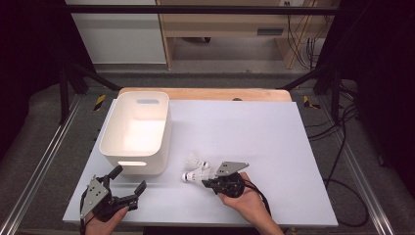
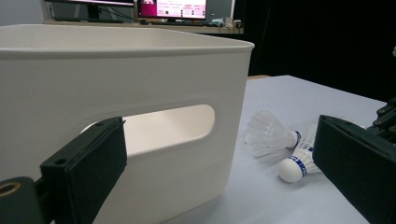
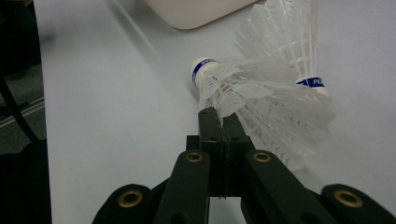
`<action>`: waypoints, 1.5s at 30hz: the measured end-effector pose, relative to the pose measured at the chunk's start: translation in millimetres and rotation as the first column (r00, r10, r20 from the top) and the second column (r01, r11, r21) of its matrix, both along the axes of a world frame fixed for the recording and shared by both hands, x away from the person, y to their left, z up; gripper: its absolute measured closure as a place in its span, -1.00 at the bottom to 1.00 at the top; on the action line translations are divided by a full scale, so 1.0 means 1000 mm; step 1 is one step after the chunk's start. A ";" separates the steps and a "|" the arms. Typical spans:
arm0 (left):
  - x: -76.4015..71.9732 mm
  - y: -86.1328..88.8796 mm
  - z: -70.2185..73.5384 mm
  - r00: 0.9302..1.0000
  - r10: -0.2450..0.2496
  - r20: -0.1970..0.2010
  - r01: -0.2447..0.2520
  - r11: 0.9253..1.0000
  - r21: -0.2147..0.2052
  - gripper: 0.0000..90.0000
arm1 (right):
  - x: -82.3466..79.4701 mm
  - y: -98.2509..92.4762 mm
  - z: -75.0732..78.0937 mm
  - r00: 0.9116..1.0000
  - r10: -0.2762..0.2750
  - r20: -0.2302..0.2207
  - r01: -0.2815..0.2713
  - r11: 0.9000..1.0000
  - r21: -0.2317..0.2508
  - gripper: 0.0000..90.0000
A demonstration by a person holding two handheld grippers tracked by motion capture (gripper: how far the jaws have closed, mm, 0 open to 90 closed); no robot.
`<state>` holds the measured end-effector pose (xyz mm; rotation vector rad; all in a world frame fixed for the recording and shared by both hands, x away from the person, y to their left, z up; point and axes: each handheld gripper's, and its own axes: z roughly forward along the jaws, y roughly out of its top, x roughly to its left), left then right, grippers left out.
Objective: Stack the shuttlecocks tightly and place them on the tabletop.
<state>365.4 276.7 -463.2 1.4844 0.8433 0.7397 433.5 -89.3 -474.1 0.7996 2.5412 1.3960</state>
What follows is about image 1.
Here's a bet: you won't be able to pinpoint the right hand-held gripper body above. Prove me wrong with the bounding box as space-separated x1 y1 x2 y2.
209 161 251 199

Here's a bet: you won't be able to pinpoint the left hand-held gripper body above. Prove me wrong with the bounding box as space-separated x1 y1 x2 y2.
79 177 140 223

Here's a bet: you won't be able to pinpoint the white plastic bin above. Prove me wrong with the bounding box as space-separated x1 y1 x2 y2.
99 90 172 176

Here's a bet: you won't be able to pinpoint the person's right hand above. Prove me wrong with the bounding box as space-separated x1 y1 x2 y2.
216 171 272 228

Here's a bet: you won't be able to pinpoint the person's left hand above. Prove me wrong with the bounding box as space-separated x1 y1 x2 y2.
85 206 130 235

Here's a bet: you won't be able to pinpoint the yellow black tape piece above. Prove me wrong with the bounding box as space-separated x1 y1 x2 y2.
302 95 322 111
93 93 108 112

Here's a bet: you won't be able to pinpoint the black metal stand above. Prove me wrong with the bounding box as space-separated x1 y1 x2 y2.
58 62 122 125
276 63 342 125

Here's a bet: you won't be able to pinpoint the white cabinet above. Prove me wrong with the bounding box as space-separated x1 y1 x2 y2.
65 0 167 66

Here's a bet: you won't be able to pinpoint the black curtain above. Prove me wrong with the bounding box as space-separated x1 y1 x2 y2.
0 0 96 161
317 0 415 190

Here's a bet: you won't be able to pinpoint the wooden desk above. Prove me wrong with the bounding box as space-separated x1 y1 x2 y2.
156 0 341 71

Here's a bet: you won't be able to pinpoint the black horizontal bar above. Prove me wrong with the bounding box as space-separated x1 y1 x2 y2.
63 4 346 16

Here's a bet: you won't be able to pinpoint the left hand-held gripper black cable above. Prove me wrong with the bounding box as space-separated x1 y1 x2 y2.
78 195 88 235

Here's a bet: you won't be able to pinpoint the hand-held gripper black cable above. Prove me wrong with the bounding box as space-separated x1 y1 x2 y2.
78 195 88 235
241 179 273 218

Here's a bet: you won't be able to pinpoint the right hand-held gripper black cable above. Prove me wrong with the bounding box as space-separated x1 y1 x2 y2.
241 179 273 218

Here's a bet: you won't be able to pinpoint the aluminium rail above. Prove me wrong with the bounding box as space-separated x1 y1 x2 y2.
0 94 84 235
316 95 397 235

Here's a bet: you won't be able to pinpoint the black floor cable bundle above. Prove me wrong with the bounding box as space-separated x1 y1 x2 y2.
306 102 360 142

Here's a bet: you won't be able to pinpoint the long black floor cable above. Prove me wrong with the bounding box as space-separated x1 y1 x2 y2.
324 104 371 228

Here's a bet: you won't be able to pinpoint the hanging cables under desk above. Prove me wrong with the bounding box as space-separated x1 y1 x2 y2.
286 3 326 71

